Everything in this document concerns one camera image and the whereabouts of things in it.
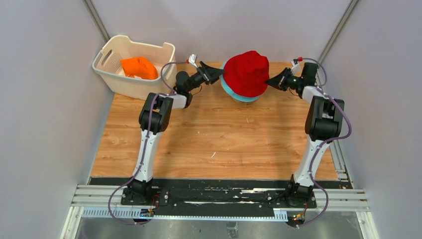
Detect orange bucket hat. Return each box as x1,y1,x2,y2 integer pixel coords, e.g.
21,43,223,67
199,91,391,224
120,57,158,80

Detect wooden hat stand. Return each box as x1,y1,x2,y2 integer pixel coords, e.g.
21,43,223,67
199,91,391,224
237,101,256,106

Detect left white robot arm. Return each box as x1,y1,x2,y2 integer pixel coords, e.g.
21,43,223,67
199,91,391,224
124,61,224,206

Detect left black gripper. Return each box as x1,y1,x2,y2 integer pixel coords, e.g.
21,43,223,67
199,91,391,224
186,62,224,93

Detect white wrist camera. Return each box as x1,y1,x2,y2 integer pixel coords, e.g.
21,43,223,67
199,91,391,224
187,54,198,69
291,59,301,75

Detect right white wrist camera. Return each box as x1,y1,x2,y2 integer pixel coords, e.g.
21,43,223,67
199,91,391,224
291,59,301,75

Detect white plastic basket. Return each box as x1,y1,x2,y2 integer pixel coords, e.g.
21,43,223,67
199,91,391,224
92,35,177,100

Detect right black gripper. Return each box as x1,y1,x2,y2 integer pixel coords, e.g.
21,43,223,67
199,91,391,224
265,68,303,92

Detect red bucket hat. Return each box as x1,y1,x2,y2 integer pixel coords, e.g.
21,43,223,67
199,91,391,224
221,50,270,102

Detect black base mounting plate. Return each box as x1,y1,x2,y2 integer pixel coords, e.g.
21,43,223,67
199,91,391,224
89,177,317,219

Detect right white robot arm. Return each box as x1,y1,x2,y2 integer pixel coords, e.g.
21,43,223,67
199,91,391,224
266,58,344,208

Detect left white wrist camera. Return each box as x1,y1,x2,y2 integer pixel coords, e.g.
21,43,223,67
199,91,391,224
187,54,198,69

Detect teal bucket hat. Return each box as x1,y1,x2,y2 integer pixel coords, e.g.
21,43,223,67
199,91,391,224
220,59,269,102

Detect aluminium frame rail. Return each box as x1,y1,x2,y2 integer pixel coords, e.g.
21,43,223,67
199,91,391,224
62,185,379,239

